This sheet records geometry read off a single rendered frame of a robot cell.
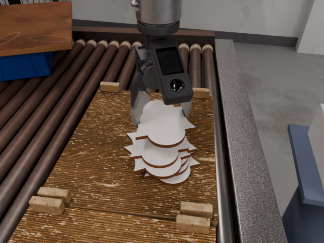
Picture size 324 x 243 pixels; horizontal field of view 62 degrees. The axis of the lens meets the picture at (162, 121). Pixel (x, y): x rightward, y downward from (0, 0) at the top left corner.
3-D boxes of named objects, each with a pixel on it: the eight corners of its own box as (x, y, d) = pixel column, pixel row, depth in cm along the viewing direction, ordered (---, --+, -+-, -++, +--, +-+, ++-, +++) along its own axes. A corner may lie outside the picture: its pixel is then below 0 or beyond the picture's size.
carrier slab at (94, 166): (211, 100, 81) (212, 96, 80) (217, 226, 49) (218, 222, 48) (99, 92, 84) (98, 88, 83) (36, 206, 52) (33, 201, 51)
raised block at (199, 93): (208, 96, 80) (209, 87, 78) (209, 99, 78) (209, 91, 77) (188, 94, 80) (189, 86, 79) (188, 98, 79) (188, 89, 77)
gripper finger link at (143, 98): (131, 113, 59) (148, 77, 55) (136, 129, 55) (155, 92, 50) (118, 109, 58) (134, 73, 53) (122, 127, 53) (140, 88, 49)
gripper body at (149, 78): (170, 69, 57) (172, 9, 49) (183, 89, 50) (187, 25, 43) (135, 73, 55) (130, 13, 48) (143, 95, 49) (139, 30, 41)
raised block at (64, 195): (73, 196, 52) (69, 188, 50) (69, 205, 51) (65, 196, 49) (43, 194, 53) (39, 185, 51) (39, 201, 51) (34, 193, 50)
